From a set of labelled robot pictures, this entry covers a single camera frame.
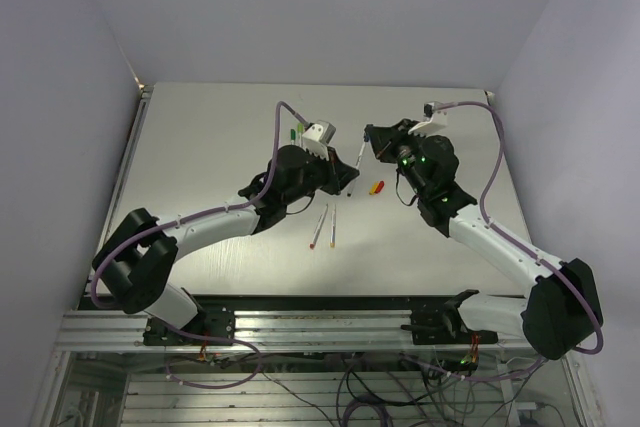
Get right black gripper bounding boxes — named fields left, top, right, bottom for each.
left=367, top=119, right=429, bottom=198

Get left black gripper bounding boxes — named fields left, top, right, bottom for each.
left=284, top=144, right=359, bottom=206

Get blue end white pen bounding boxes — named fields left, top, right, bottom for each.
left=346, top=139, right=369, bottom=198

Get red pen cap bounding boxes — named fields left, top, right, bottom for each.
left=374, top=181, right=385, bottom=194

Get red end white pen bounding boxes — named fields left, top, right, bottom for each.
left=309, top=203, right=329, bottom=250

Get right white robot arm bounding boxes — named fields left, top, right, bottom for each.
left=364, top=119, right=604, bottom=360

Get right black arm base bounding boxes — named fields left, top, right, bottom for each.
left=400, top=289, right=499, bottom=345

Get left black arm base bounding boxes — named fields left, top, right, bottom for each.
left=143, top=289, right=236, bottom=347

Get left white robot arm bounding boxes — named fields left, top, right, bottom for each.
left=92, top=145, right=359, bottom=344

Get yellow end white pen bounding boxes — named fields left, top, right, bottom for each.
left=329, top=204, right=337, bottom=249

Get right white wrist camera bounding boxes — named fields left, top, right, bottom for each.
left=409, top=102, right=448, bottom=137

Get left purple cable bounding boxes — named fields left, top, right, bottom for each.
left=90, top=100, right=314, bottom=390

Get purple cable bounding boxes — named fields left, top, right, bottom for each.
left=90, top=100, right=314, bottom=390
left=444, top=101, right=604, bottom=382

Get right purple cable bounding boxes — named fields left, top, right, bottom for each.
left=444, top=101, right=604, bottom=382

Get aluminium rail frame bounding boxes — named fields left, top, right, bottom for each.
left=32, top=297, right=604, bottom=426

